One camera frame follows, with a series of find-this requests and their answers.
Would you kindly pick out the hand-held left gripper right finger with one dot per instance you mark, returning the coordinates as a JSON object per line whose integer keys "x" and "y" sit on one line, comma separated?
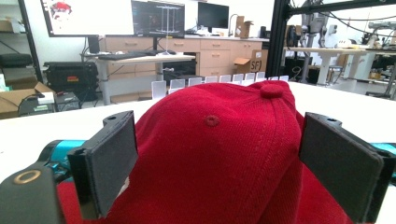
{"x": 339, "y": 169}

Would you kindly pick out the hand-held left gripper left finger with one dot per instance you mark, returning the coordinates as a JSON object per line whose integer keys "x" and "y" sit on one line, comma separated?
{"x": 106, "y": 168}

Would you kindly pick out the red baseball cap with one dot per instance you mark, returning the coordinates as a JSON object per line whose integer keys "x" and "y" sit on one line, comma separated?
{"x": 211, "y": 155}

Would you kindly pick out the black equipment case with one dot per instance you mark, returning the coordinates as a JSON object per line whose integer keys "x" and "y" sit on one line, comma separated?
{"x": 71, "y": 76}

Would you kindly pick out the light wooden desk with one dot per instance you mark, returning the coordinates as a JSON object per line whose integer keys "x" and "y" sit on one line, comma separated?
{"x": 146, "y": 67}

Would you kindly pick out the open cardboard box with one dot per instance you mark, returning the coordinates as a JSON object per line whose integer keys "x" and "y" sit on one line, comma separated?
{"x": 18, "y": 98}

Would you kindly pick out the white standing table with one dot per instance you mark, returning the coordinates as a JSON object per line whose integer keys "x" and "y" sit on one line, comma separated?
{"x": 327, "y": 57}

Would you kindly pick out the black keyboard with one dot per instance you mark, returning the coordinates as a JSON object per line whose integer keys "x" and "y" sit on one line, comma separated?
{"x": 127, "y": 55}

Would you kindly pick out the cardboard box with black print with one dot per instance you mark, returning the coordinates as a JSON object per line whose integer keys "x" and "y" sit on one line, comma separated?
{"x": 253, "y": 61}

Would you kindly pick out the row of white cards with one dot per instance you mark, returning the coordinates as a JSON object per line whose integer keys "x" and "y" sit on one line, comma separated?
{"x": 214, "y": 81}

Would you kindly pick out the large white monitor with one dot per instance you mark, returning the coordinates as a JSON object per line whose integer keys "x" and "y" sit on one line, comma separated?
{"x": 90, "y": 17}

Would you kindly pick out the black metal shelf rack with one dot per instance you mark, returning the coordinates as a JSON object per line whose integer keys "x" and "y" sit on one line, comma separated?
{"x": 26, "y": 37}

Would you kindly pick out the wooden drawer cabinet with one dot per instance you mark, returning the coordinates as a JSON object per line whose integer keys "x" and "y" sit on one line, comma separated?
{"x": 214, "y": 56}

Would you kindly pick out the dark computer monitor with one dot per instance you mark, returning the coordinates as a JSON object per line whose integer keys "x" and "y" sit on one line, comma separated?
{"x": 158, "y": 18}

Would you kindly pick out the small cardboard box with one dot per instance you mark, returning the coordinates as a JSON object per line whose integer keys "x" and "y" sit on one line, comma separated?
{"x": 243, "y": 27}

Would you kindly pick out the black computer monitor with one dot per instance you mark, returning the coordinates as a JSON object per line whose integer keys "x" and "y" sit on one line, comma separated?
{"x": 213, "y": 15}

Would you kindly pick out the black metal frame post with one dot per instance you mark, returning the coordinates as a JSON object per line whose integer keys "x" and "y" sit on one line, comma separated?
{"x": 278, "y": 37}

